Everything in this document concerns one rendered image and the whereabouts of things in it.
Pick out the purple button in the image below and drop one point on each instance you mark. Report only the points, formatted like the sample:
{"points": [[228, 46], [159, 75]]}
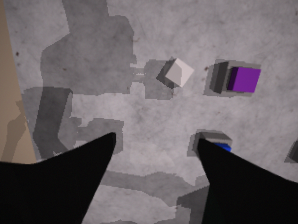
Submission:
{"points": [[237, 78]]}

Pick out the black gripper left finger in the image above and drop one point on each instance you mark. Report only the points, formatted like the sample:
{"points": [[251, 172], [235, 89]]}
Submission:
{"points": [[58, 190]]}

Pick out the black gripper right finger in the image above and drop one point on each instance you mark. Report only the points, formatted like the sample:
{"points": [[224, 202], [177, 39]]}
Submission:
{"points": [[245, 192]]}

